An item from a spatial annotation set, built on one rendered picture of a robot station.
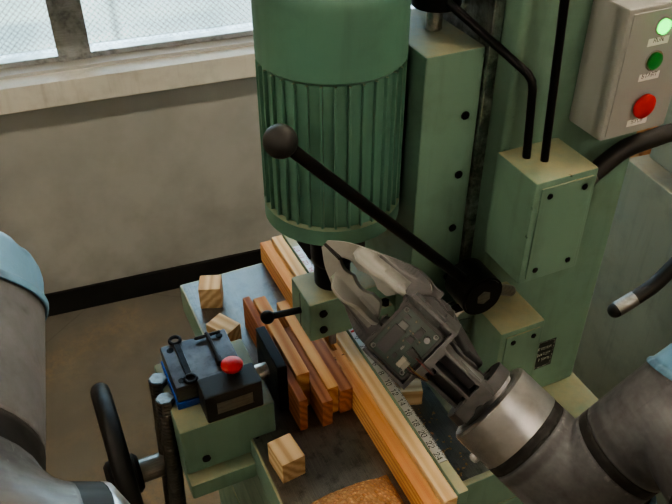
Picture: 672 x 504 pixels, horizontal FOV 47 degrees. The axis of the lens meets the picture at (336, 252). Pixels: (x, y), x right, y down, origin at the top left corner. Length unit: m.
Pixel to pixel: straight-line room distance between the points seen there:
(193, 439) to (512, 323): 0.45
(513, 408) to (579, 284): 0.54
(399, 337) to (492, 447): 0.13
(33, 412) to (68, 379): 2.17
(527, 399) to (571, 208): 0.32
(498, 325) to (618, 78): 0.34
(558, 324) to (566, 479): 0.56
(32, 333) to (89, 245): 2.23
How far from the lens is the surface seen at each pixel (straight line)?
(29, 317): 0.42
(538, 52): 0.93
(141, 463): 1.22
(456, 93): 0.94
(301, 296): 1.09
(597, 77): 0.96
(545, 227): 0.96
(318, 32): 0.82
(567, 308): 1.25
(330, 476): 1.09
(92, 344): 2.65
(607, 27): 0.94
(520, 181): 0.94
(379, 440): 1.09
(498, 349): 1.05
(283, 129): 0.76
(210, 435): 1.09
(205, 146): 2.51
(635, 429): 0.70
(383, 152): 0.91
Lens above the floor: 1.78
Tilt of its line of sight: 38 degrees down
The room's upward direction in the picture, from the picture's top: straight up
